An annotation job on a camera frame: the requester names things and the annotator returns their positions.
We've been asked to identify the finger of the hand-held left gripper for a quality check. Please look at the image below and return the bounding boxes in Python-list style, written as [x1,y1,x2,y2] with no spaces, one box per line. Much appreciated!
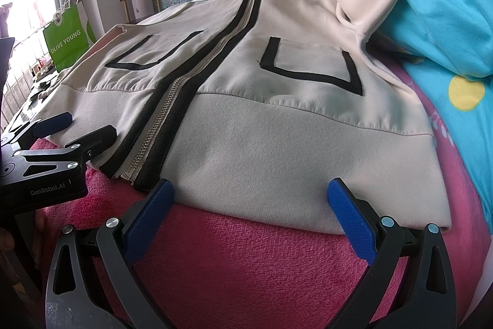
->
[0,112,74,150]
[0,125,118,183]

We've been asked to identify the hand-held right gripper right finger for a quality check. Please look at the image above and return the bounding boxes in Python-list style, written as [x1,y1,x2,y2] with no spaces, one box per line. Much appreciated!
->
[327,178,457,329]

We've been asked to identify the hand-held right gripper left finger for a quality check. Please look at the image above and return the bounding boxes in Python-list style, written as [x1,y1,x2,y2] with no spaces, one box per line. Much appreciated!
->
[45,179,176,329]

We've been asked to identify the beige zip jacket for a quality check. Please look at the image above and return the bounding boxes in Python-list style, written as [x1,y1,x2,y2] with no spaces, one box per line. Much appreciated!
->
[50,0,452,235]

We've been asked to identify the green shopping bag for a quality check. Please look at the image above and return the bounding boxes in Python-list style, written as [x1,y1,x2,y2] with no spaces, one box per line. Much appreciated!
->
[42,0,98,71]

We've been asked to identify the pink fleece blanket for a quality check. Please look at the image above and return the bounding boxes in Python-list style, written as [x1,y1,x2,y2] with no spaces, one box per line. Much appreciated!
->
[29,55,493,329]

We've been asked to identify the blue printed duvet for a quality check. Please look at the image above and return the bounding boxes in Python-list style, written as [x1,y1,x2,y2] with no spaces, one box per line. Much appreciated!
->
[379,0,493,233]

